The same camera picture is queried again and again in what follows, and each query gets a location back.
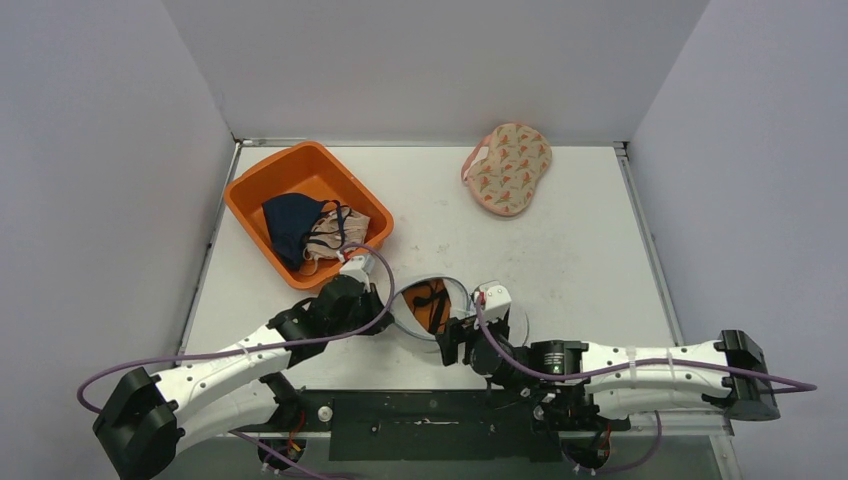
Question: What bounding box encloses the orange plastic tub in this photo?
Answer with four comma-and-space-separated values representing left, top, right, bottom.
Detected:
224, 141, 394, 292

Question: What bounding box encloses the navy blue bra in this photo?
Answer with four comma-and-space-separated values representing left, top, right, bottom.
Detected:
262, 193, 346, 271

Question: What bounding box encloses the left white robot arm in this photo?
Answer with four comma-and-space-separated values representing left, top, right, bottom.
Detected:
93, 275, 394, 479

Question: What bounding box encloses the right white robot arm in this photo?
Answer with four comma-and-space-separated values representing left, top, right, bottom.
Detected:
435, 318, 780, 429

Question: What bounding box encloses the orange bra in bag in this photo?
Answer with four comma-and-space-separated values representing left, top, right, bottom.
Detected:
402, 278, 452, 336

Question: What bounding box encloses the beige bra in tub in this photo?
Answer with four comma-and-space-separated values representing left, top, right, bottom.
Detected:
300, 206, 370, 276

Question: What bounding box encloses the floral padded bra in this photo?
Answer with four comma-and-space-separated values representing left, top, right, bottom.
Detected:
460, 123, 553, 217

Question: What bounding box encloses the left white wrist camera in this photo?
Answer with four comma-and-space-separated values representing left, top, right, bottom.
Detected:
339, 254, 375, 289

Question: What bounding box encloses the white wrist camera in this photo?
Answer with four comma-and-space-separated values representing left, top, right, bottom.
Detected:
472, 280, 512, 324
339, 254, 375, 289

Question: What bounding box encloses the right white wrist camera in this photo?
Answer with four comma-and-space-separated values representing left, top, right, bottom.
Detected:
472, 280, 512, 324

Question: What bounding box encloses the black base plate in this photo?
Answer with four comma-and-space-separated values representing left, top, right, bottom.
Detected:
243, 390, 631, 462

